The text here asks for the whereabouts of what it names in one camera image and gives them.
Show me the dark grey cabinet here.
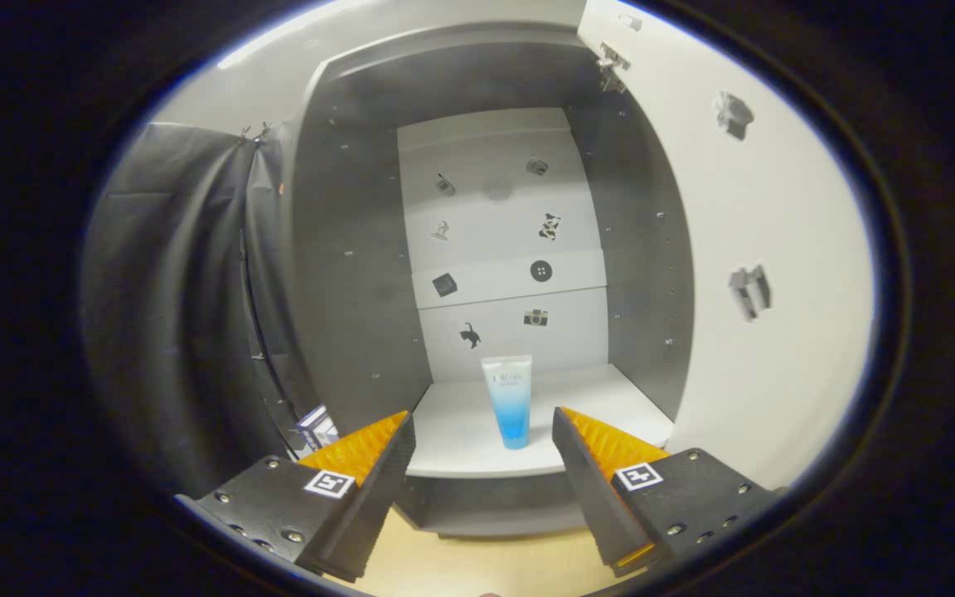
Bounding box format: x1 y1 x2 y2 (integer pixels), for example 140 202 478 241
283 23 696 538

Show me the dark blue spine book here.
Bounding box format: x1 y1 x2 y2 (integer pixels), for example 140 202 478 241
293 405 330 454

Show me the metal door hinge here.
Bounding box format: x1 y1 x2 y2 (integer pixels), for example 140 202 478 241
595 41 633 92

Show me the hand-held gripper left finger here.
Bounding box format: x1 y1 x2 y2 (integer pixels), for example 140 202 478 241
175 410 417 583

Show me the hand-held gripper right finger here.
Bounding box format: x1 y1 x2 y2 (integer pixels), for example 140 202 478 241
552 406 785 579

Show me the blue and white tube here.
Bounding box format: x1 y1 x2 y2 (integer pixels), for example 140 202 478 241
481 355 534 450

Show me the white cabinet shelf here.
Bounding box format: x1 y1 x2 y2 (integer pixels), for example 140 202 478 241
405 363 676 480

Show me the black backdrop cloth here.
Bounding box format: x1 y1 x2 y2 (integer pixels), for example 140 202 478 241
80 123 321 498

